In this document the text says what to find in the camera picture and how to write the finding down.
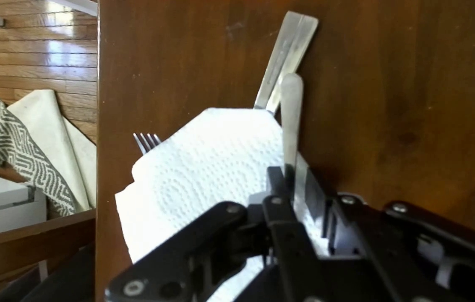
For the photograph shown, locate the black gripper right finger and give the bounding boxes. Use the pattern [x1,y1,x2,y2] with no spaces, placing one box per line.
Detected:
[291,153,475,302]

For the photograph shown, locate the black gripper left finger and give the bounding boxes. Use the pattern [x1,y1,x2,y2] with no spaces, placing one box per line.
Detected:
[261,166,327,302]

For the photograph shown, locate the silver teaspoon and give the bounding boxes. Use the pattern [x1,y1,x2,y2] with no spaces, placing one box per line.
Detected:
[280,74,303,171]

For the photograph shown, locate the white paper napkin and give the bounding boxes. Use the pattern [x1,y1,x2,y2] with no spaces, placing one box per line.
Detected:
[114,106,327,302]

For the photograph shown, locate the silver fork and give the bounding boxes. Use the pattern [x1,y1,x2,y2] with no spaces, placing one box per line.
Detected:
[132,132,161,154]

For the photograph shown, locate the silver knife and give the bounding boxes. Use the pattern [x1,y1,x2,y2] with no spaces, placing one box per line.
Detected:
[253,10,318,114]

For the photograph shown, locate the patterned white cloth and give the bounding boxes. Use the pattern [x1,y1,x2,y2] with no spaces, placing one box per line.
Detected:
[0,89,97,216]

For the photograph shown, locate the wooden chair near robot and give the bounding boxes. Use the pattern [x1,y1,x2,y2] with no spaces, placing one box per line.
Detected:
[0,208,98,302]

